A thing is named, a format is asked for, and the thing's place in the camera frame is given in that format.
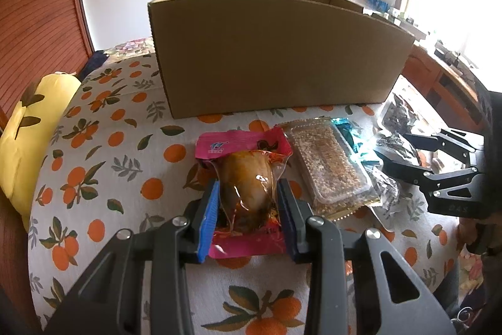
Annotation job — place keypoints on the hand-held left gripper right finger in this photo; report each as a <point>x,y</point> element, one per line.
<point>288,217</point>

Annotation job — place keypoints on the brown cardboard box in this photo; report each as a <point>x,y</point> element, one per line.
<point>274,56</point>

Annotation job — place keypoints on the clear packet of dark snacks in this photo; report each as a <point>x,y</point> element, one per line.
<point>400,115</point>
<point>386,186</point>

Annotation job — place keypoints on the wooden slatted headboard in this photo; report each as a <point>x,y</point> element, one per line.
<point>39,5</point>

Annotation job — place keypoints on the teal foil snack packet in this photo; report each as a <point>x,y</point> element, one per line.
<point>349,131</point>

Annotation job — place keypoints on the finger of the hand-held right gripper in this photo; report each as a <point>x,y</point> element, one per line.
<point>443,142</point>
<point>408,170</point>

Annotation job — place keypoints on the floral quilt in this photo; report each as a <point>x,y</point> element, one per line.
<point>129,46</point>

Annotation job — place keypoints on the clear grain bar packet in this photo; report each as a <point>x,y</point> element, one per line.
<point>329,162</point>

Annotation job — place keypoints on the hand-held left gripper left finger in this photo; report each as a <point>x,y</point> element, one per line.
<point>208,217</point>

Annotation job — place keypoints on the yellow plush pillow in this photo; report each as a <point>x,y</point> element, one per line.
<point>31,131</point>

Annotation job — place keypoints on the orange fruit print bedsheet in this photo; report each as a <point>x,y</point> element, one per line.
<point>117,162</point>

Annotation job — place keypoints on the pink chicken leg snack packet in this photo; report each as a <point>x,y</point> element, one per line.
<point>243,178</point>

